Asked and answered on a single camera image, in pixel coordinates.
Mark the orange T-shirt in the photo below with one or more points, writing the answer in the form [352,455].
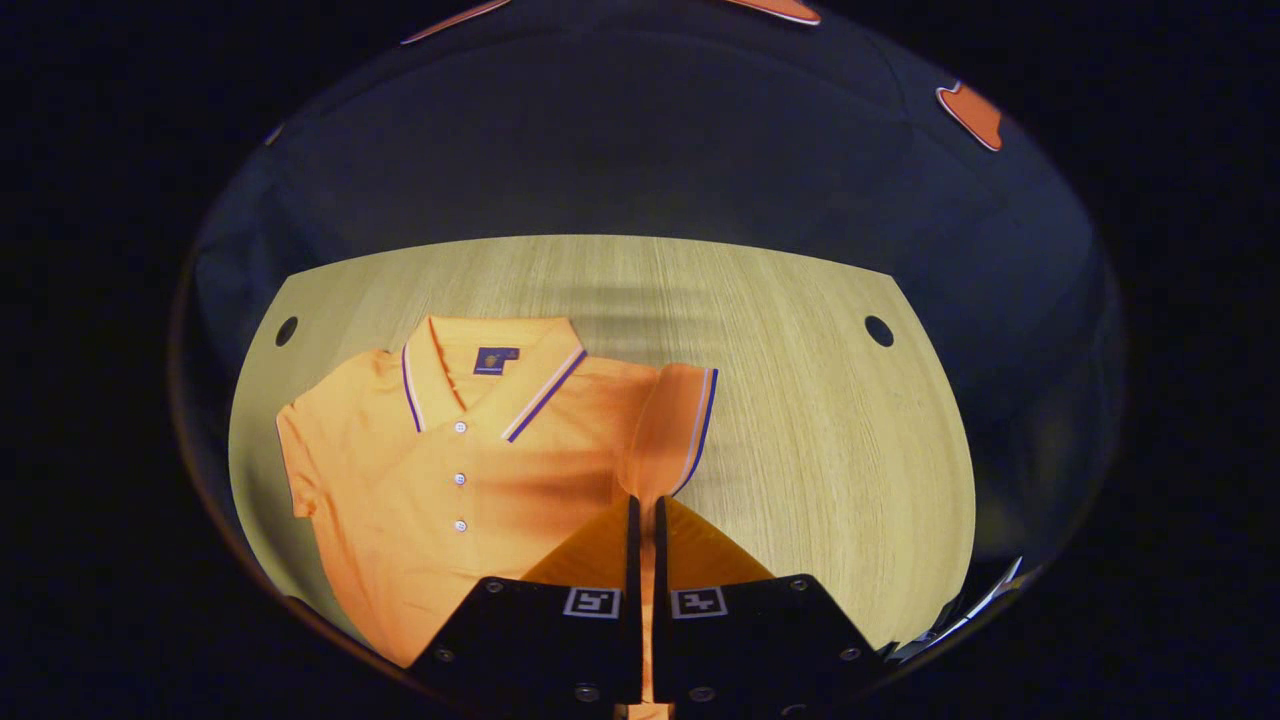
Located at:
[400,480]

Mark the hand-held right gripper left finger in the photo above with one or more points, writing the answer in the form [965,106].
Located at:
[633,540]

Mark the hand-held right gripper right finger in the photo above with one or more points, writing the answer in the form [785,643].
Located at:
[660,540]

